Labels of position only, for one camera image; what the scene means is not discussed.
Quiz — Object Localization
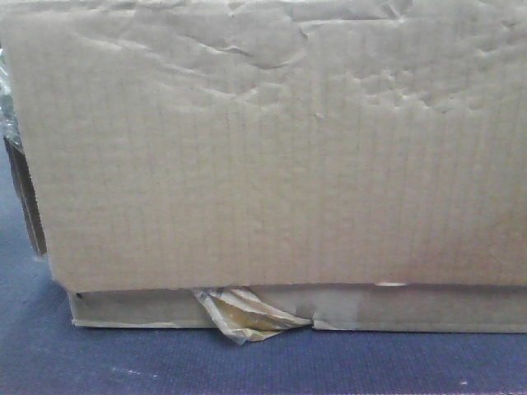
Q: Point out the plain worn cardboard box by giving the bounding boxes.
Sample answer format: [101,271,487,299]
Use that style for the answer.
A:
[1,1,526,332]

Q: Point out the peeling packing tape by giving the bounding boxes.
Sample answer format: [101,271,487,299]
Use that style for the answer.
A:
[192,287,313,345]

